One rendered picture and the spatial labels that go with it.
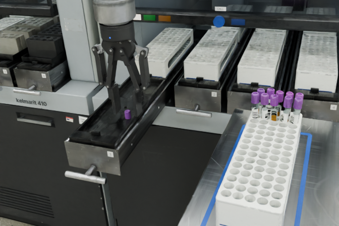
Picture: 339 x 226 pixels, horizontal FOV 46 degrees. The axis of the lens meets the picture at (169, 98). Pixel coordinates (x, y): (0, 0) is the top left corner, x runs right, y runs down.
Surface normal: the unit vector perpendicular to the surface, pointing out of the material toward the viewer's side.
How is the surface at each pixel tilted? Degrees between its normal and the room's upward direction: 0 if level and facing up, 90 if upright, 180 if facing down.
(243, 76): 90
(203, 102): 90
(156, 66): 90
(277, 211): 0
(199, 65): 90
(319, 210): 0
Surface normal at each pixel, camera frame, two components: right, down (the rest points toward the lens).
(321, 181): -0.06, -0.88
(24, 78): -0.33, 0.46
